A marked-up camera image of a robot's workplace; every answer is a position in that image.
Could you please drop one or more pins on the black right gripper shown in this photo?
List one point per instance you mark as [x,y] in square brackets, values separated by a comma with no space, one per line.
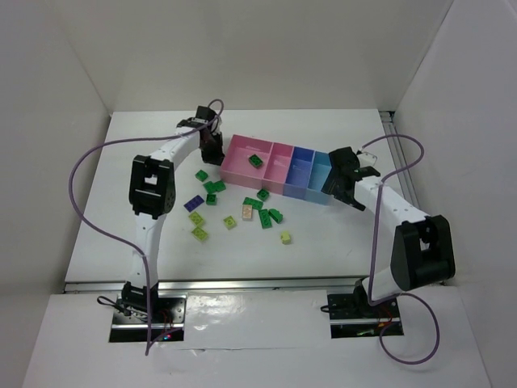
[340,182]

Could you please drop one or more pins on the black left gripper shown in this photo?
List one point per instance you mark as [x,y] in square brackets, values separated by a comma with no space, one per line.
[212,148]

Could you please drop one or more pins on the large pink container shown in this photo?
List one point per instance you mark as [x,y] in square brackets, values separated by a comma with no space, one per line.
[237,168]

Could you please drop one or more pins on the green lego brick pair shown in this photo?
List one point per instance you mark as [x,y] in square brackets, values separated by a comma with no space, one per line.
[220,186]
[210,187]

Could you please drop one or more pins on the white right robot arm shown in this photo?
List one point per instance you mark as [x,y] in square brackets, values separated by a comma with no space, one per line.
[422,251]

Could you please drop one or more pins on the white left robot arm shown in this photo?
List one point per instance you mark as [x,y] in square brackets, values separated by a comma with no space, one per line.
[152,194]

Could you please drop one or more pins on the green lego near containers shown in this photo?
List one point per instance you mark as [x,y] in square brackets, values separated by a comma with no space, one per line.
[263,194]

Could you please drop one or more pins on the light blue container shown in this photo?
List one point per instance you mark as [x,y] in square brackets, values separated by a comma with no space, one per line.
[320,170]

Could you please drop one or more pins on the purple blue container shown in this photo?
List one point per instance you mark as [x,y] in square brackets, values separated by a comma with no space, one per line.
[297,180]

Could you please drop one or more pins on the green lego brick small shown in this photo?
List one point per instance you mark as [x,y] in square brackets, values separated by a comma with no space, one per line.
[211,199]

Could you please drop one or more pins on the purple lego brick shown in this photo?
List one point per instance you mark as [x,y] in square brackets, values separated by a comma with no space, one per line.
[194,203]

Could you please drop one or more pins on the small pink container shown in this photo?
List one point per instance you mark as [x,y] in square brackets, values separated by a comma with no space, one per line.
[277,167]

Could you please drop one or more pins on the tan lego brick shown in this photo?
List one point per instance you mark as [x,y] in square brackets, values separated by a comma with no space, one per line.
[247,212]

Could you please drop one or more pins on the lime lego brick upper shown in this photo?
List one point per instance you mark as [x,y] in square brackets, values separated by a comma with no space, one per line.
[196,219]

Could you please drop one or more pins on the lime lego brick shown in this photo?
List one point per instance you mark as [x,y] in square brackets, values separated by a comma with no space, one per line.
[199,234]
[229,222]
[196,219]
[285,237]

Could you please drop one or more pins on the green flat lego brick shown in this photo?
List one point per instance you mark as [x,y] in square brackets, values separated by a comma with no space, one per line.
[255,204]

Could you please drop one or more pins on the lime lego brick middle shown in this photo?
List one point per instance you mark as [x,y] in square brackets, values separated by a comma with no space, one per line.
[229,222]

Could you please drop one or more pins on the lime lego brick right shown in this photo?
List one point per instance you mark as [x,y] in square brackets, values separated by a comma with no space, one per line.
[285,237]

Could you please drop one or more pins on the lime lego brick lower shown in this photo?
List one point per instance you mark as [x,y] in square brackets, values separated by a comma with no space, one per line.
[199,234]

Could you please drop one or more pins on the green long lego brick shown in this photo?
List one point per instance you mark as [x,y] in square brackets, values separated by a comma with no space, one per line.
[265,218]

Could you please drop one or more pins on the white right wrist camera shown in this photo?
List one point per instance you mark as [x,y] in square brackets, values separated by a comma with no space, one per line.
[366,159]

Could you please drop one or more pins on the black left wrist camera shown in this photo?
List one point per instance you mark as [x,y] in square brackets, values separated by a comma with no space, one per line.
[203,116]

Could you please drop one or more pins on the aluminium rail right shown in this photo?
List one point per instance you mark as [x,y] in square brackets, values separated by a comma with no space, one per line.
[399,158]

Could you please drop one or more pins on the aluminium rail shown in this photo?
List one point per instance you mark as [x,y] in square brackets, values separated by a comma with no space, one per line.
[399,158]
[186,286]

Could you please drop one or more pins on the aluminium rail front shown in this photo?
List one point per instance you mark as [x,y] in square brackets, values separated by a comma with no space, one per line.
[186,286]

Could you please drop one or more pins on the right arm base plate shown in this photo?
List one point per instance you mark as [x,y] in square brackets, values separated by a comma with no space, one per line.
[351,318]

